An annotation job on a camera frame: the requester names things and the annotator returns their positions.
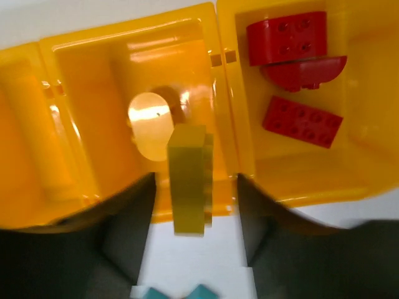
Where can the yellow four-compartment bin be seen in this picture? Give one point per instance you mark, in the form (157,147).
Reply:
(69,70)

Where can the red rectangular lego brick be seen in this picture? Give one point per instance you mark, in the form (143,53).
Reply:
(308,74)

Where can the teal square lego brick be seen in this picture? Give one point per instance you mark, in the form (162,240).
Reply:
(153,293)
(202,292)

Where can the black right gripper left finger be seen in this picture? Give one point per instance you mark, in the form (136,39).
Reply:
(96,253)

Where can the yellow oval lego brick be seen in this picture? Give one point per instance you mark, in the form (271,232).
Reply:
(152,125)

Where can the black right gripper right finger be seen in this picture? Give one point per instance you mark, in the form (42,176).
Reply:
(292,256)

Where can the red oval lego brick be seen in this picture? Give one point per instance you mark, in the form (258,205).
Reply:
(288,38)

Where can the red curved lego brick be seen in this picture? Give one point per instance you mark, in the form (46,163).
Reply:
(301,122)

